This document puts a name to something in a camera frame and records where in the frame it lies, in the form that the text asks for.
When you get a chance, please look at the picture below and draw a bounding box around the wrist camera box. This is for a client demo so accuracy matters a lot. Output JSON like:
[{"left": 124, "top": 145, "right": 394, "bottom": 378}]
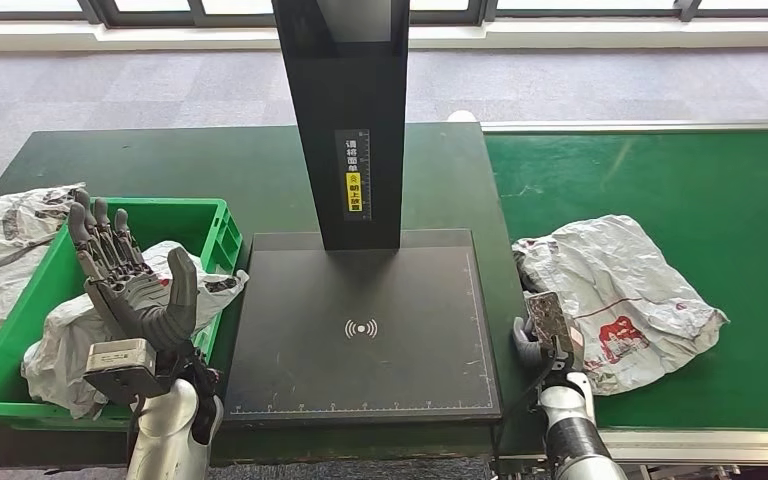
[
  {"left": 524, "top": 291, "right": 577, "bottom": 364},
  {"left": 83, "top": 338, "right": 170, "bottom": 405}
]

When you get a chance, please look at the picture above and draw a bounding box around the white parcel red logo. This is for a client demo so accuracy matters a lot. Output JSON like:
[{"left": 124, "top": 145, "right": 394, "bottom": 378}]
[{"left": 511, "top": 213, "right": 730, "bottom": 397}]

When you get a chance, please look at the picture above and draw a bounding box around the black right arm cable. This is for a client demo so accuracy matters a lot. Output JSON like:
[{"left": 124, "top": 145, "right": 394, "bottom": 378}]
[{"left": 489, "top": 360, "right": 558, "bottom": 480}]

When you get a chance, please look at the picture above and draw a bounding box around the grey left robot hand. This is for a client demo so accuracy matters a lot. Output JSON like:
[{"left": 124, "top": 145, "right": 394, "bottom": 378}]
[{"left": 67, "top": 190, "right": 200, "bottom": 352}]

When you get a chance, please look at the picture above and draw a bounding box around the dark window frame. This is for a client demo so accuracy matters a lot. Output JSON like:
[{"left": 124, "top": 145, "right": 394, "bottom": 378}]
[{"left": 0, "top": 0, "right": 768, "bottom": 26}]

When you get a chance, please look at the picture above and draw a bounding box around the white parcel red black print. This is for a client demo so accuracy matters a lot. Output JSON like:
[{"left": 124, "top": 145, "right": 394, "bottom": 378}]
[{"left": 20, "top": 240, "right": 251, "bottom": 421}]

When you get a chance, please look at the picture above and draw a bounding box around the green conveyor belt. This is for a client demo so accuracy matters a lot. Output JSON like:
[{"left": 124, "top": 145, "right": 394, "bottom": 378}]
[{"left": 483, "top": 130, "right": 768, "bottom": 432}]

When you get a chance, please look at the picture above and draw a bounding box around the white window sill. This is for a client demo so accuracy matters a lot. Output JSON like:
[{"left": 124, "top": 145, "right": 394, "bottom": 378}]
[{"left": 0, "top": 17, "right": 768, "bottom": 52}]

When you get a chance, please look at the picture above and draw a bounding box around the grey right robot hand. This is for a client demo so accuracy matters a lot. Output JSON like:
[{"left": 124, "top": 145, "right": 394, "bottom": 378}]
[{"left": 512, "top": 315, "right": 587, "bottom": 374}]

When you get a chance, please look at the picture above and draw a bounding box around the aluminium conveyor side rail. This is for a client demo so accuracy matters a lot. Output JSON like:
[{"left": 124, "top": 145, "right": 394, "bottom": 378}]
[
  {"left": 489, "top": 429, "right": 768, "bottom": 480},
  {"left": 479, "top": 119, "right": 768, "bottom": 134}
]

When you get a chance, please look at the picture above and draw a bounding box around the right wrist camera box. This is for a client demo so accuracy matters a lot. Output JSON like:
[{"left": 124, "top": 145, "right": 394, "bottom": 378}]
[{"left": 524, "top": 291, "right": 577, "bottom": 364}]

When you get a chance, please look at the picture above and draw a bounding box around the black inbound scanner machine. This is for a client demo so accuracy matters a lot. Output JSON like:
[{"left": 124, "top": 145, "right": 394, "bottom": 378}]
[{"left": 222, "top": 0, "right": 505, "bottom": 422}]

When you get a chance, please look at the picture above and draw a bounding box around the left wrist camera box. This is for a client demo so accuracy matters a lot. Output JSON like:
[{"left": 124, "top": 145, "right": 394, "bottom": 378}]
[{"left": 83, "top": 338, "right": 170, "bottom": 405}]

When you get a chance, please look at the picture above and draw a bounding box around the green plastic crate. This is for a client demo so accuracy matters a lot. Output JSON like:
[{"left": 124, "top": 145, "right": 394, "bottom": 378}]
[{"left": 0, "top": 197, "right": 245, "bottom": 432}]

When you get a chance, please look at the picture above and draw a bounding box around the yellow black label sticker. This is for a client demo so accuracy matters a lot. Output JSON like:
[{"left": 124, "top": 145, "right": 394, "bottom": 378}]
[{"left": 334, "top": 128, "right": 372, "bottom": 223}]

